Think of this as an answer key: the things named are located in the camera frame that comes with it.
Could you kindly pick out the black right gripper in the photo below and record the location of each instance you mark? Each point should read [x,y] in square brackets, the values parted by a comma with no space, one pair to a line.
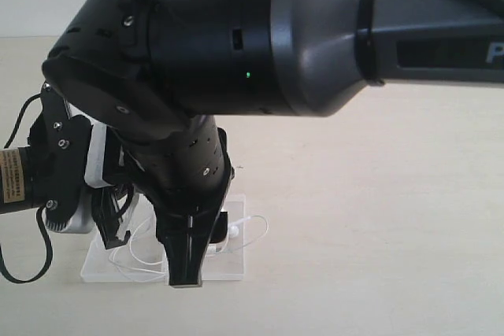
[186,178]

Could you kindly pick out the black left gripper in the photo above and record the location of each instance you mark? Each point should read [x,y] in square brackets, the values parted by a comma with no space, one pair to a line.
[59,141]

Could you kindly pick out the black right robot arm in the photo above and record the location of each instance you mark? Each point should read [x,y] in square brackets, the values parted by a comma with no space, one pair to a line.
[158,72]

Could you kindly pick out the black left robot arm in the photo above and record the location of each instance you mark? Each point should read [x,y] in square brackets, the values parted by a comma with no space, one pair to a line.
[18,186]

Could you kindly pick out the clear plastic hinged storage box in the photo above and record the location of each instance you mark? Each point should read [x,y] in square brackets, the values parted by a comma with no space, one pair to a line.
[143,259]

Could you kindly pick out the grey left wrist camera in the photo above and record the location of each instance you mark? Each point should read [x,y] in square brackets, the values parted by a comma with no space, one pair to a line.
[81,221]

